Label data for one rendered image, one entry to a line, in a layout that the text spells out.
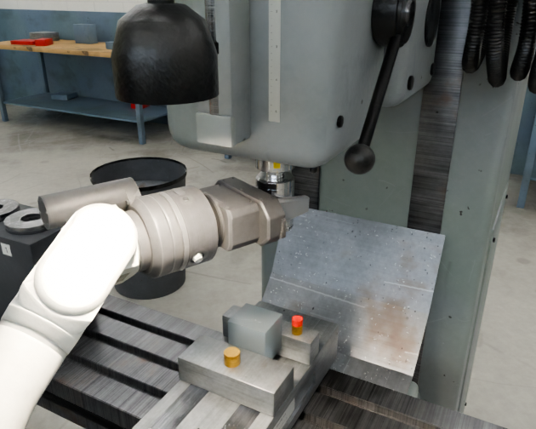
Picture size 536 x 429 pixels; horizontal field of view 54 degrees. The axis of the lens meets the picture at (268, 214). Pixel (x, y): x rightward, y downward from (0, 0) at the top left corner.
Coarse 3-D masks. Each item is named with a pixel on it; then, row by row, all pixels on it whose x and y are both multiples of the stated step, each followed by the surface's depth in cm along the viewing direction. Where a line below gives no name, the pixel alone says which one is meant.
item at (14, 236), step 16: (0, 208) 98; (16, 208) 96; (32, 208) 99; (0, 224) 93; (16, 224) 89; (32, 224) 89; (0, 240) 88; (16, 240) 87; (32, 240) 87; (48, 240) 89; (0, 256) 90; (16, 256) 88; (32, 256) 86; (0, 272) 92; (16, 272) 90; (0, 288) 94; (16, 288) 91; (0, 304) 96
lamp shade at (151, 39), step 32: (160, 0) 34; (128, 32) 33; (160, 32) 32; (192, 32) 33; (128, 64) 33; (160, 64) 33; (192, 64) 33; (128, 96) 34; (160, 96) 33; (192, 96) 34
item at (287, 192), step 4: (260, 188) 63; (288, 188) 63; (292, 188) 63; (268, 192) 62; (272, 192) 62; (276, 192) 62; (280, 192) 62; (284, 192) 62; (288, 192) 63; (292, 192) 63; (276, 196) 62; (280, 196) 62; (284, 196) 63; (288, 196) 63; (292, 196) 64; (288, 220) 64; (292, 220) 65; (288, 224) 65; (292, 224) 65; (288, 228) 65
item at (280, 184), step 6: (258, 174) 64; (264, 174) 64; (288, 174) 64; (258, 180) 63; (264, 180) 62; (270, 180) 62; (276, 180) 62; (282, 180) 62; (288, 180) 62; (264, 186) 62; (270, 186) 62; (276, 186) 62; (282, 186) 62; (288, 186) 62
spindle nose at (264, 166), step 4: (256, 160) 62; (260, 160) 61; (256, 164) 62; (260, 164) 61; (264, 164) 61; (268, 164) 61; (272, 164) 61; (280, 164) 61; (284, 164) 61; (256, 168) 62; (260, 168) 62; (264, 168) 61; (268, 168) 61; (272, 168) 61; (280, 168) 61; (284, 168) 61; (288, 168) 61; (292, 168) 62; (268, 172) 61; (272, 172) 61; (276, 172) 61; (280, 172) 61; (284, 172) 61
